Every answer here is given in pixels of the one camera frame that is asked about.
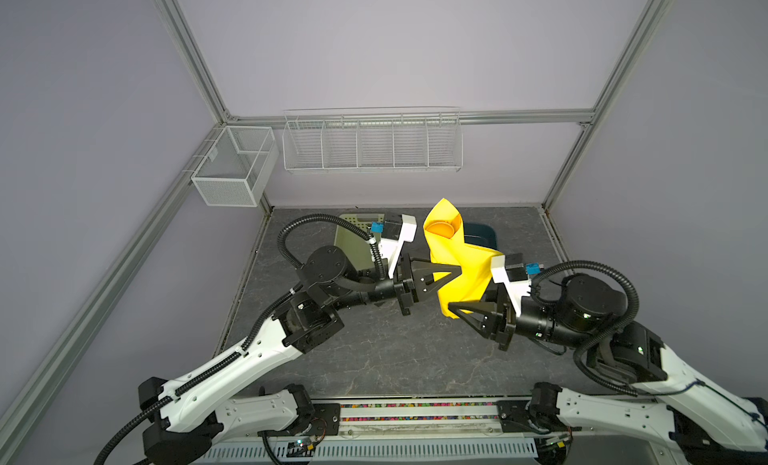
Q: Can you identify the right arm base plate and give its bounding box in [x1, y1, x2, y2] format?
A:
[496, 399, 569, 435]

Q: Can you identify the white vented cable duct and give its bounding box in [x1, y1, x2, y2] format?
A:
[197, 438, 539, 463]

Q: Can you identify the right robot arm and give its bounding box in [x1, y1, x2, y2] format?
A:
[448, 260, 767, 464]

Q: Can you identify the white mesh wall box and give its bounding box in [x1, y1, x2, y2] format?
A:
[192, 126, 280, 208]

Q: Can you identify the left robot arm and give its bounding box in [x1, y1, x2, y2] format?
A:
[95, 213, 467, 464]

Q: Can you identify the white wire wall rack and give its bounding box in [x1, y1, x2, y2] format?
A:
[282, 107, 464, 173]

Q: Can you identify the yellow paper napkin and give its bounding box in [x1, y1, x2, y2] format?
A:
[422, 197, 504, 318]

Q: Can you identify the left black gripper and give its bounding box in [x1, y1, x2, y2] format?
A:
[330, 251, 460, 317]

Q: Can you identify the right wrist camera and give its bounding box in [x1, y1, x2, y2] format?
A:
[490, 254, 542, 318]

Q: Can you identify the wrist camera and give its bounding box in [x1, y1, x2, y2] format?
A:
[371, 213, 417, 278]
[490, 254, 542, 318]

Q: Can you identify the green plastic basket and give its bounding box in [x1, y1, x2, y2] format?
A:
[334, 213, 385, 271]

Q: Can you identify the teal plastic tray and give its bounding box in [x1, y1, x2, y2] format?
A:
[464, 222, 498, 250]

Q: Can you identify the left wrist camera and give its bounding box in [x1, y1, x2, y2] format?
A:
[371, 213, 417, 278]

